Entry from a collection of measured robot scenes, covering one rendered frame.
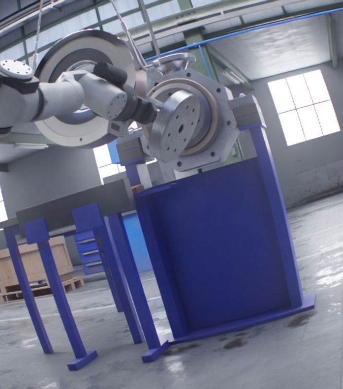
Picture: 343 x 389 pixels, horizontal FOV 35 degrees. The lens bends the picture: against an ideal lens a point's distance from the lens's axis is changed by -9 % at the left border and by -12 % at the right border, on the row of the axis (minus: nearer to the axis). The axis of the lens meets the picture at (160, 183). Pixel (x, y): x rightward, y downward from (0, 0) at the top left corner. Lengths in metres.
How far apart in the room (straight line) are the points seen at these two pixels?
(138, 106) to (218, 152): 1.58
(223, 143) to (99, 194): 0.63
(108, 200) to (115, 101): 1.59
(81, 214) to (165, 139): 1.27
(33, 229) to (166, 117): 1.50
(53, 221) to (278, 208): 1.07
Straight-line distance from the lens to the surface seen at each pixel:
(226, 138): 2.86
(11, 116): 1.00
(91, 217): 2.75
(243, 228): 2.98
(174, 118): 1.55
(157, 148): 1.56
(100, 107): 1.16
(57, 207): 2.83
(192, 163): 2.89
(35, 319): 3.47
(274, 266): 2.98
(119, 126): 1.36
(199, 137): 2.73
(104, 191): 2.73
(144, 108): 1.34
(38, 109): 1.02
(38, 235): 2.89
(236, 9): 9.09
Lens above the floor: 0.66
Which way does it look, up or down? 3 degrees up
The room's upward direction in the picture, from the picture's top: 15 degrees counter-clockwise
